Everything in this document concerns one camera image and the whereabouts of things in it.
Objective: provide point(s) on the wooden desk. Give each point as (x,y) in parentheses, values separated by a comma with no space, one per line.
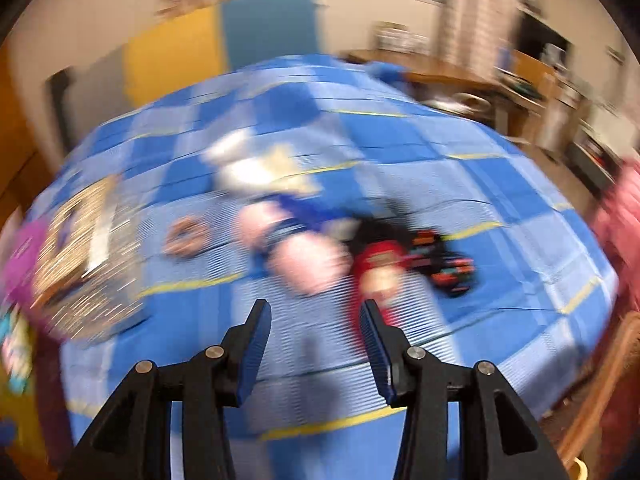
(450,72)

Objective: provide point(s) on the red soft toy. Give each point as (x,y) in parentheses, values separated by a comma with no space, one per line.
(382,270)

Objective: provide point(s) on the yellow and teal headboard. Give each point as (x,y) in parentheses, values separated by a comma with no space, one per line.
(240,35)

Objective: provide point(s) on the beige sponge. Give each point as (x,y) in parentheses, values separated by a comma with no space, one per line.
(290,170)

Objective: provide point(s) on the blue checked blanket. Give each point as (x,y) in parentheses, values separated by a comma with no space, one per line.
(450,200)

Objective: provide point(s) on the black chair back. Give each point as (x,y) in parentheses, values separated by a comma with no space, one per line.
(61,110)

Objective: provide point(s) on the wooden chair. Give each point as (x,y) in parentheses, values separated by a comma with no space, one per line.
(600,390)

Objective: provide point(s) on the checked curtain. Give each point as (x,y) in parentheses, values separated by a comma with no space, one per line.
(475,5)

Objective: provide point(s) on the purple cloth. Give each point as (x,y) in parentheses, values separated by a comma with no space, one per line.
(22,260)

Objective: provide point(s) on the brown scrunchie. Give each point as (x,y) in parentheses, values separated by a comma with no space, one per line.
(187,236)

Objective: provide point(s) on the blue and pink plush toy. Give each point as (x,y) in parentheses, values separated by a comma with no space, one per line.
(295,250)

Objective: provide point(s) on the pink cloth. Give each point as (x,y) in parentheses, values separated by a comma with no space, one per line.
(617,220)

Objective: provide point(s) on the black multicoloured toy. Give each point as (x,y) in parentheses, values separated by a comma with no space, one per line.
(445,262)

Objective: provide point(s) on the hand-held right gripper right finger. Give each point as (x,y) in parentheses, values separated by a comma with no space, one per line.
(377,355)

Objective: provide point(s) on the white foam block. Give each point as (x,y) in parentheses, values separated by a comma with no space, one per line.
(230,160)

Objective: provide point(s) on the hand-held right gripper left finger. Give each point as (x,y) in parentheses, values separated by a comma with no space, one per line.
(250,360)

